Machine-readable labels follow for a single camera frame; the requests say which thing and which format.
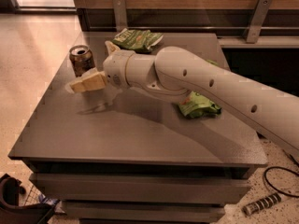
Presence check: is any metal bracket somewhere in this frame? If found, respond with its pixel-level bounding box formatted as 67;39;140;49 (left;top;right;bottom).
244;0;273;44
113;0;127;32

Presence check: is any right metal bracket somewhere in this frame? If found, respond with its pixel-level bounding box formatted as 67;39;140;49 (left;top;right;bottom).
244;0;273;44

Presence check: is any grey drawer cabinet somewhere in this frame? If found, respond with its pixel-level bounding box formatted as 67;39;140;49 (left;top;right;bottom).
7;31;269;224

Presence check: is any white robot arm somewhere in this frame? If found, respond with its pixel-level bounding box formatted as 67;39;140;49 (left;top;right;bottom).
66;47;299;156

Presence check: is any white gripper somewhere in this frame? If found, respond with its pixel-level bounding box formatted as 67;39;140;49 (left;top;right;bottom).
65;41;135;93

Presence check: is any dark bin with wire basket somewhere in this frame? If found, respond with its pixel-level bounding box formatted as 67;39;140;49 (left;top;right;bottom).
0;174;59;224

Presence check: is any orange soda can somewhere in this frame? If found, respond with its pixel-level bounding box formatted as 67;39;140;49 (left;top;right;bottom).
69;45;95;77

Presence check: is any black cable on floor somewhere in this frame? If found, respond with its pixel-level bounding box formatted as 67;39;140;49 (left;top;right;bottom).
262;152;299;199

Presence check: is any striped cylinder on floor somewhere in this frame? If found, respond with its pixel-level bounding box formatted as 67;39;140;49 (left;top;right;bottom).
242;193;282;217

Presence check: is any green dan snack bag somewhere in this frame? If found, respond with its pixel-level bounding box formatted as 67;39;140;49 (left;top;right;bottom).
178;59;222;119

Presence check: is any left metal bracket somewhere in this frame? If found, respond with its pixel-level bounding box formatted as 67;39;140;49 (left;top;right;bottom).
113;0;127;32

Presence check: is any green chip bag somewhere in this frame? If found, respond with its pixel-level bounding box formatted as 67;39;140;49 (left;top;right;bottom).
112;28;164;53

